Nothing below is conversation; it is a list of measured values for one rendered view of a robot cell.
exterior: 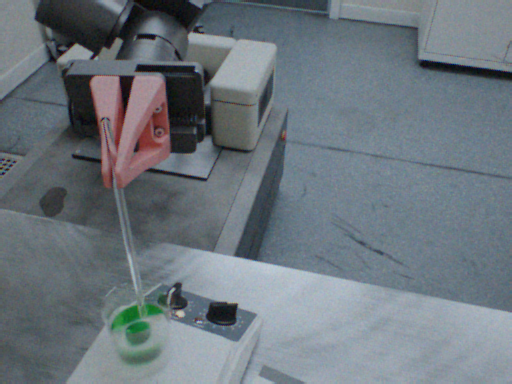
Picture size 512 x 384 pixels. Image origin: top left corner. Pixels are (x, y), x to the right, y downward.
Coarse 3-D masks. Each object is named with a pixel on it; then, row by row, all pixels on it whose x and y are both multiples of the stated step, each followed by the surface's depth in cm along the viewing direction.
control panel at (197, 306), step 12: (168, 288) 57; (192, 300) 55; (204, 300) 56; (192, 312) 53; (204, 312) 53; (240, 312) 55; (252, 312) 56; (192, 324) 50; (204, 324) 51; (216, 324) 51; (240, 324) 52; (228, 336) 49; (240, 336) 50
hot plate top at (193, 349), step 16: (176, 336) 46; (192, 336) 47; (208, 336) 47; (96, 352) 45; (112, 352) 45; (176, 352) 45; (192, 352) 45; (208, 352) 45; (224, 352) 45; (80, 368) 44; (96, 368) 44; (112, 368) 44; (176, 368) 44; (192, 368) 44; (208, 368) 44
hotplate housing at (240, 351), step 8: (256, 320) 54; (248, 328) 52; (256, 328) 53; (248, 336) 51; (256, 336) 54; (232, 344) 48; (240, 344) 49; (248, 344) 51; (232, 352) 47; (240, 352) 48; (248, 352) 52; (232, 360) 47; (240, 360) 49; (248, 360) 53; (224, 368) 46; (232, 368) 47; (240, 368) 50; (224, 376) 46; (232, 376) 47; (240, 376) 51
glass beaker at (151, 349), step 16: (112, 288) 41; (128, 288) 42; (144, 288) 43; (160, 288) 42; (112, 304) 42; (128, 304) 44; (160, 304) 43; (112, 320) 43; (160, 320) 39; (112, 336) 40; (128, 336) 39; (144, 336) 39; (160, 336) 41; (128, 352) 41; (144, 352) 41; (160, 352) 42; (128, 368) 42; (144, 368) 42; (160, 368) 43
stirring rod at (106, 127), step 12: (108, 120) 30; (108, 132) 30; (108, 144) 31; (108, 156) 32; (120, 192) 34; (120, 204) 34; (120, 216) 35; (132, 240) 37; (132, 252) 38; (132, 264) 38; (132, 276) 39; (144, 300) 42; (144, 312) 43
